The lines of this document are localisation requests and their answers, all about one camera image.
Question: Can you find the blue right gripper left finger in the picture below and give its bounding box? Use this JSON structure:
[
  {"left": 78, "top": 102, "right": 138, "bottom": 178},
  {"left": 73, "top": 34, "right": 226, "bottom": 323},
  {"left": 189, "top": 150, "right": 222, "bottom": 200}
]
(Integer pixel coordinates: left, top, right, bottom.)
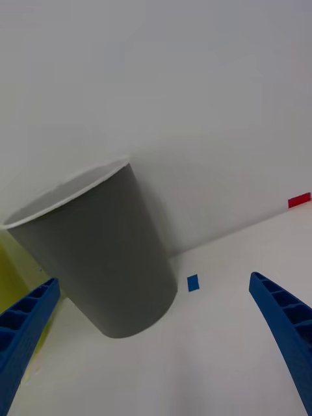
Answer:
[{"left": 0, "top": 277, "right": 61, "bottom": 416}]

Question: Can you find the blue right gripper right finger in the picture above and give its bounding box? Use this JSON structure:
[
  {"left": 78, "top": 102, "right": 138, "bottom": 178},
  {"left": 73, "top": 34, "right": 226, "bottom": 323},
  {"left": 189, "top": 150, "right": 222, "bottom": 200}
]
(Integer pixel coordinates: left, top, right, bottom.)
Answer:
[{"left": 248, "top": 271, "right": 312, "bottom": 416}]

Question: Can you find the yellow-green plastic waste bin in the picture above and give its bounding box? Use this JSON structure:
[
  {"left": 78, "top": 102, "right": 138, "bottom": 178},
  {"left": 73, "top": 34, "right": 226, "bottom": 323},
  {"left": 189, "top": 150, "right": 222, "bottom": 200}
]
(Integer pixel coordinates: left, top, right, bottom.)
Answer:
[{"left": 0, "top": 229, "right": 62, "bottom": 371}]

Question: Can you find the grey plastic waste bin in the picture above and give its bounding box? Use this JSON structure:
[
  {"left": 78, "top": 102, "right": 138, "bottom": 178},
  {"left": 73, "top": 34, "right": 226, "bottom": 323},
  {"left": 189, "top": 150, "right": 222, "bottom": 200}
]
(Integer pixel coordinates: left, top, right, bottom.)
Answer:
[{"left": 0, "top": 155, "right": 179, "bottom": 339}]

